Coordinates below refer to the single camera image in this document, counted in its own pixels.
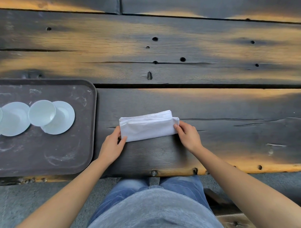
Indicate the person's left hand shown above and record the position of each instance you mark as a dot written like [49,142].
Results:
[111,146]

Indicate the blue jeans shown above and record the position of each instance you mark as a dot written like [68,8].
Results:
[185,188]

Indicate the person's right forearm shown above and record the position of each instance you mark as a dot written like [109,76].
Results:
[244,188]

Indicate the person's right thumb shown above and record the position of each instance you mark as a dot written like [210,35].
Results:
[178,129]

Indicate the grey shirt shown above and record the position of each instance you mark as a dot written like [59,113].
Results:
[155,209]

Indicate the dark brown serving tray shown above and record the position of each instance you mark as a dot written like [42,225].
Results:
[47,145]

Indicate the person's left forearm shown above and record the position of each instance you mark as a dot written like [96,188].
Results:
[68,195]

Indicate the white cloth napkin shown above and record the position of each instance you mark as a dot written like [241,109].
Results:
[148,128]

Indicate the person's left thumb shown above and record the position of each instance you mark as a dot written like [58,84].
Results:
[122,142]

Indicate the person's right hand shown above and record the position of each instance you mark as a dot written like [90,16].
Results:
[189,138]

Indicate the clear stemmed glass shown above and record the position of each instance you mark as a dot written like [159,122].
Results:
[50,117]
[15,119]

